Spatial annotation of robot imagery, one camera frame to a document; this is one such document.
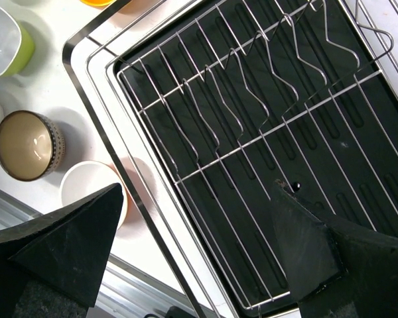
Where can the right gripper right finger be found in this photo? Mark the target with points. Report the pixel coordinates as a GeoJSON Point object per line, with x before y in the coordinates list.
{"type": "Point", "coordinates": [334, 267]}

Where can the aluminium frame rail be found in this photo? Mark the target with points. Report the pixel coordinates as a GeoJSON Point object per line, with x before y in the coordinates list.
{"type": "Point", "coordinates": [125, 291]}

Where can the brown patterned bowl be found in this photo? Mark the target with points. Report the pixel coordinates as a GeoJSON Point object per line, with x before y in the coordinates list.
{"type": "Point", "coordinates": [31, 145]}

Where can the black drip tray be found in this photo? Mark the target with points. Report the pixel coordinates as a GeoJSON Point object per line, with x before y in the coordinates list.
{"type": "Point", "coordinates": [237, 94]}

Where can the metal wire dish rack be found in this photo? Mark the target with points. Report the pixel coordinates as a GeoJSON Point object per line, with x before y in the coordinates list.
{"type": "Point", "coordinates": [89, 57]}

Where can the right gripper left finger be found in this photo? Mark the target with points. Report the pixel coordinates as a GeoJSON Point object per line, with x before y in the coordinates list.
{"type": "Point", "coordinates": [53, 265]}

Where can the white bowl orange outside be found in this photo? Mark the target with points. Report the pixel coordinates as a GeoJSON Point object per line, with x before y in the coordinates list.
{"type": "Point", "coordinates": [87, 177]}

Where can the orange round bowl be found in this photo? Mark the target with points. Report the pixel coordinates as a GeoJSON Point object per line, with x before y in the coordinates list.
{"type": "Point", "coordinates": [97, 3]}

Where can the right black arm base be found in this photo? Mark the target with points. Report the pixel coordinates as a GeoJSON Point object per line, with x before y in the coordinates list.
{"type": "Point", "coordinates": [176, 312]}

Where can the white square bowl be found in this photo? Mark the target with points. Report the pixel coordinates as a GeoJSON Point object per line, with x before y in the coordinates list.
{"type": "Point", "coordinates": [16, 45]}

